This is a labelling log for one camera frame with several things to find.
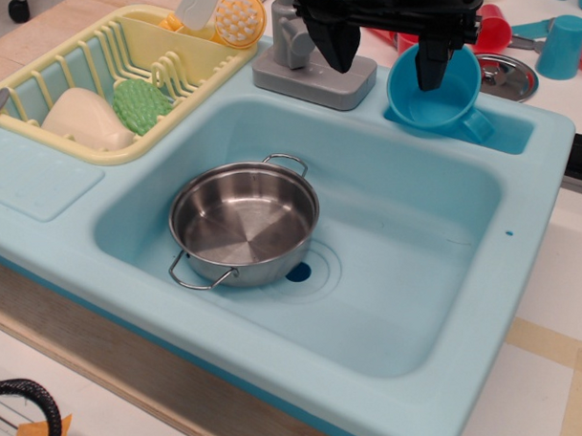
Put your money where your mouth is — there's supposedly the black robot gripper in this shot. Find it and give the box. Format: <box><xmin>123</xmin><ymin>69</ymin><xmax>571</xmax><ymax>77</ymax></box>
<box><xmin>294</xmin><ymin>0</ymin><xmax>484</xmax><ymax>91</ymax></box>

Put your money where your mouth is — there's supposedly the blue plastic cup with handle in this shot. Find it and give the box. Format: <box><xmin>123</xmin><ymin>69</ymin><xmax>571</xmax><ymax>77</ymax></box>
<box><xmin>385</xmin><ymin>44</ymin><xmax>494</xmax><ymax>144</ymax></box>

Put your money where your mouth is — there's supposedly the red plastic cup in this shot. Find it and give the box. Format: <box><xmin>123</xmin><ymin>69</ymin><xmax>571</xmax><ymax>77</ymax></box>
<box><xmin>471</xmin><ymin>4</ymin><xmax>513</xmax><ymax>54</ymax></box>

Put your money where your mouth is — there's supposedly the silver metal pot lid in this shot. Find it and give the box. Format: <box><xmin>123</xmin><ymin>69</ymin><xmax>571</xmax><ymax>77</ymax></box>
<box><xmin>476</xmin><ymin>54</ymin><xmax>539</xmax><ymax>102</ymax></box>

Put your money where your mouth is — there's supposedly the teal plastic cup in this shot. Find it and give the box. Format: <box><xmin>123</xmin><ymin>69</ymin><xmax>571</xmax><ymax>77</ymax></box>
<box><xmin>535</xmin><ymin>15</ymin><xmax>582</xmax><ymax>80</ymax></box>

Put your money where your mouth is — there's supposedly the stainless steel pot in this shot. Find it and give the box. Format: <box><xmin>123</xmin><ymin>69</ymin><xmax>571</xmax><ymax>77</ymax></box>
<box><xmin>168</xmin><ymin>153</ymin><xmax>319</xmax><ymax>291</ymax></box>

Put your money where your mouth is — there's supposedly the grey toy faucet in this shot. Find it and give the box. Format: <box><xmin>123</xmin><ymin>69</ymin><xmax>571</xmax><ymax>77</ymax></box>
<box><xmin>252</xmin><ymin>0</ymin><xmax>377</xmax><ymax>111</ymax></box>

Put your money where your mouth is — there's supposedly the orange white dish brush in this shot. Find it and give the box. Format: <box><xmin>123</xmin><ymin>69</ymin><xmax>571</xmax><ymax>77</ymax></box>
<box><xmin>158</xmin><ymin>0</ymin><xmax>267</xmax><ymax>50</ymax></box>

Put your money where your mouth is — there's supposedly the light blue toy sink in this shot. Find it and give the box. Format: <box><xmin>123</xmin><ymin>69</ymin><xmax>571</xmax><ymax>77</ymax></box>
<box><xmin>0</xmin><ymin>66</ymin><xmax>575</xmax><ymax>436</ymax></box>

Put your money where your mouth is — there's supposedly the green plastic scrubber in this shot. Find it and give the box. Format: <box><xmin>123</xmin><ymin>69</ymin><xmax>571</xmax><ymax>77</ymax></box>
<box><xmin>112</xmin><ymin>79</ymin><xmax>172</xmax><ymax>136</ymax></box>

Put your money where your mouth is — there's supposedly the yellow dish drying rack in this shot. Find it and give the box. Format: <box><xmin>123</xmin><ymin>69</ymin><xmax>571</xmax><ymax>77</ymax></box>
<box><xmin>0</xmin><ymin>5</ymin><xmax>257</xmax><ymax>165</ymax></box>

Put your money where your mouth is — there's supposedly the cream plastic soap bar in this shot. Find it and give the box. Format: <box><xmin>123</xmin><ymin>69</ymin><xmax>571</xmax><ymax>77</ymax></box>
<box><xmin>41</xmin><ymin>88</ymin><xmax>135</xmax><ymax>152</ymax></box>

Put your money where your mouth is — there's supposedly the black chair wheel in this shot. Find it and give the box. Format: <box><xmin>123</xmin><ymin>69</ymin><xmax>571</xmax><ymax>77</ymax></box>
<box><xmin>8</xmin><ymin>0</ymin><xmax>31</xmax><ymax>24</ymax></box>

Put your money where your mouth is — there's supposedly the wooden sink base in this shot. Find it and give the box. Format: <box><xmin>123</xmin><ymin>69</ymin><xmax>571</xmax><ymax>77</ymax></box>
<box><xmin>0</xmin><ymin>264</ymin><xmax>330</xmax><ymax>436</ymax></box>

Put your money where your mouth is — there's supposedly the orange tape piece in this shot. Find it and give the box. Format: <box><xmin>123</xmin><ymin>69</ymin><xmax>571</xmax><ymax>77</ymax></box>
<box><xmin>11</xmin><ymin>413</ymin><xmax>74</xmax><ymax>436</ymax></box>

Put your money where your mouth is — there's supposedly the black braided cable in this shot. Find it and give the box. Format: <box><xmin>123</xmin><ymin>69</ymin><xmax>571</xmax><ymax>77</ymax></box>
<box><xmin>0</xmin><ymin>376</ymin><xmax>64</xmax><ymax>436</ymax></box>

